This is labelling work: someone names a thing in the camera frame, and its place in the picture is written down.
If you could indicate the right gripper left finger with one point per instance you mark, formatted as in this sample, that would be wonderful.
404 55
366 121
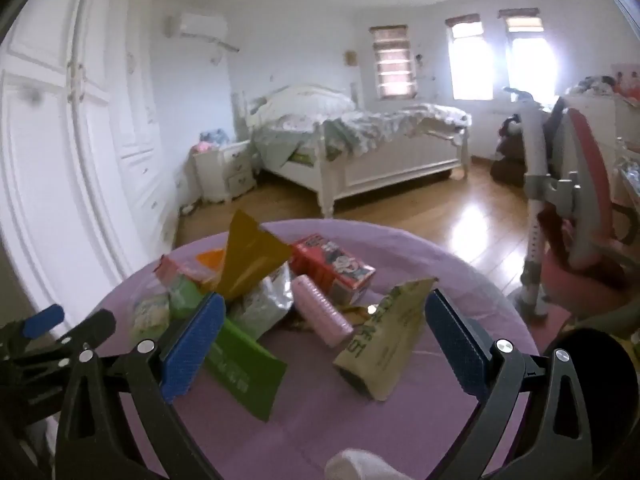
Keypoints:
95 440

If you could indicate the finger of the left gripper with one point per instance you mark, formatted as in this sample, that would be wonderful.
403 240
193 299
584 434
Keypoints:
43 322

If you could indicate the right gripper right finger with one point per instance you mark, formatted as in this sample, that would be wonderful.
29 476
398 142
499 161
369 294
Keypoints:
531 418

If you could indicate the yellow snack bag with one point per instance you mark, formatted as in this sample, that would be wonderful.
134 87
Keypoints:
252 253

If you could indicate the black trash bin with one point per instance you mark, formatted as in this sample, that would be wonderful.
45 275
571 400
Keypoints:
608 372

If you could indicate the white wardrobe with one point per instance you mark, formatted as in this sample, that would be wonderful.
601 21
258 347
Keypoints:
86 199

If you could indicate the green snack bag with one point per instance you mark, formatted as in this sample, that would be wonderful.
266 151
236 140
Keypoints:
246 369

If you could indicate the beige snack wrapper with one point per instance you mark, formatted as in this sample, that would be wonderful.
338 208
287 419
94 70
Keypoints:
374 359

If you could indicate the orange wrapper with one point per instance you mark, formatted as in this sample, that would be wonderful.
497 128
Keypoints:
213 259

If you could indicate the pink grey desk chair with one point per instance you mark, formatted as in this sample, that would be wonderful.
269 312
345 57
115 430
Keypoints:
578 253

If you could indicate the white nightstand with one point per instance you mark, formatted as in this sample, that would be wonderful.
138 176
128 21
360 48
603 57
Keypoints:
225 173

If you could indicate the pink item on nightstand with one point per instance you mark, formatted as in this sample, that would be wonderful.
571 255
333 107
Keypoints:
204 147

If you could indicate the red Mickey box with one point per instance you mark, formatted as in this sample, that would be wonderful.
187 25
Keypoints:
340 275

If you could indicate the dark clothes pile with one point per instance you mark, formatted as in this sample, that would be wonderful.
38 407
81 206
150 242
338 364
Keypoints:
509 166

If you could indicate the floral bed quilt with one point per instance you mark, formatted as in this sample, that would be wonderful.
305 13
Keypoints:
358 132

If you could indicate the white air conditioner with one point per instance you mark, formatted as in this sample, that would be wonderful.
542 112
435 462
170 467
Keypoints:
212 29

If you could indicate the bright double window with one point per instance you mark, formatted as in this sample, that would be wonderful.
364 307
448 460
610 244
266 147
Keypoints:
517 55

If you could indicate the striped window blind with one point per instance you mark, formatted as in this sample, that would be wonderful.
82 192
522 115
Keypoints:
394 66

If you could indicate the white bed frame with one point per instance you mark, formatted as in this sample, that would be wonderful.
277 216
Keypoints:
395 162

